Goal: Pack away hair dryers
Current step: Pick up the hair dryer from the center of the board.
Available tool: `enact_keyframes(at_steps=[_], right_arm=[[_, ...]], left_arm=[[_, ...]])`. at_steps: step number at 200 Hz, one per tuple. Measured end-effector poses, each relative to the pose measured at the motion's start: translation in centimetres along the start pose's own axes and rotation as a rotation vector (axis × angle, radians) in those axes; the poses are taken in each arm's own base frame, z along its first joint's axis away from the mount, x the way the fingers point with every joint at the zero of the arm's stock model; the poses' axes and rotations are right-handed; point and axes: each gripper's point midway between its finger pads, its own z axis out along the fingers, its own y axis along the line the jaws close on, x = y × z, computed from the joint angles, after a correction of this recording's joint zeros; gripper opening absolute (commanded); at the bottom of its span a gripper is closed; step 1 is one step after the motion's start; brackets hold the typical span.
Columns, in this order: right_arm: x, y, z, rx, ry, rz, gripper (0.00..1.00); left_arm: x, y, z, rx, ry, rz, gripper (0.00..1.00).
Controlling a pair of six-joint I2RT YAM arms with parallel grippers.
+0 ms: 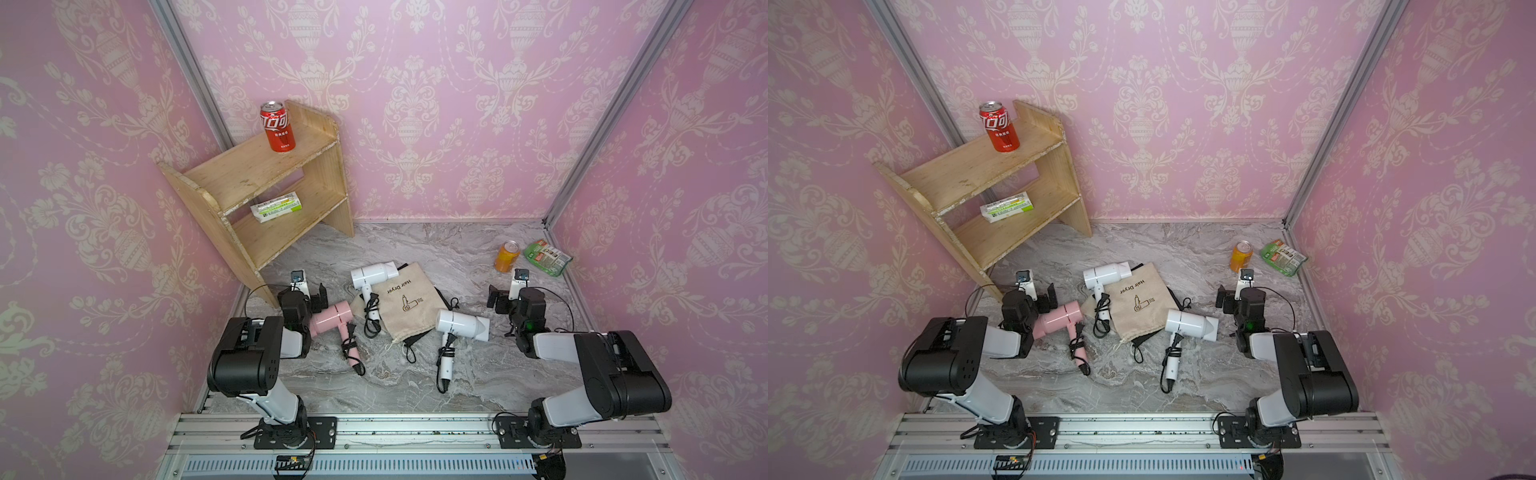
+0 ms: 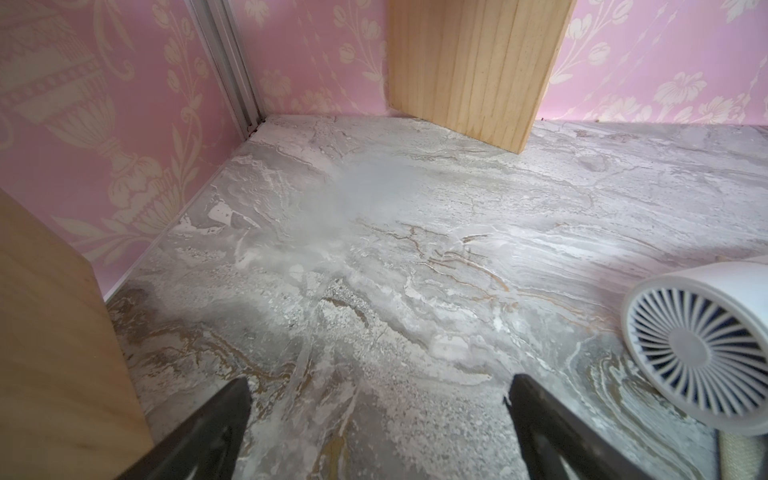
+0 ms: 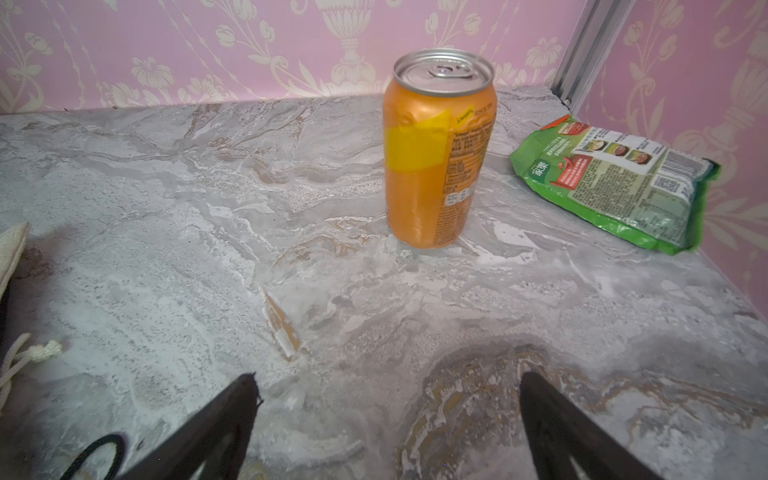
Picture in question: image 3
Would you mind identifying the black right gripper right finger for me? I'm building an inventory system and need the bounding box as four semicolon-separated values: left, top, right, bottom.
519;372;659;479

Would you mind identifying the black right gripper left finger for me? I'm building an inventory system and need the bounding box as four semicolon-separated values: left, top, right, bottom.
122;373;263;480

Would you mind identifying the beige hair dryer bag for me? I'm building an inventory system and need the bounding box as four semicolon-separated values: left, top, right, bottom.
1;222;64;411

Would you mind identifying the green snack packet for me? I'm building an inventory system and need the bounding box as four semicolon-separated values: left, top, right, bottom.
510;115;720;255

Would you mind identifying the orange soda can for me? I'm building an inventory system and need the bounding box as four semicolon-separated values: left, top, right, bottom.
382;48;498;249

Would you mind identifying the right aluminium corner post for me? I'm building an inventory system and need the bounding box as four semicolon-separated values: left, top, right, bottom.
551;0;635;114

